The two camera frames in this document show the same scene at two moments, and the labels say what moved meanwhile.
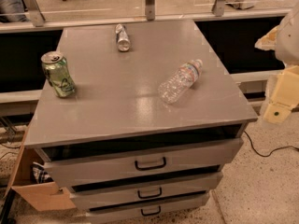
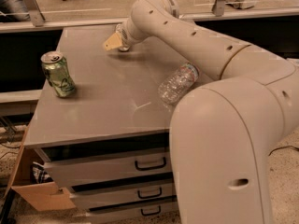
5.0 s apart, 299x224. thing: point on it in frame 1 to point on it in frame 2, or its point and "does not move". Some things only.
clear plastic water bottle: x=180 y=81 does not move
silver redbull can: x=122 y=37 does not move
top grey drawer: x=211 y=157 does not move
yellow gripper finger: x=267 y=42 to x=113 y=42
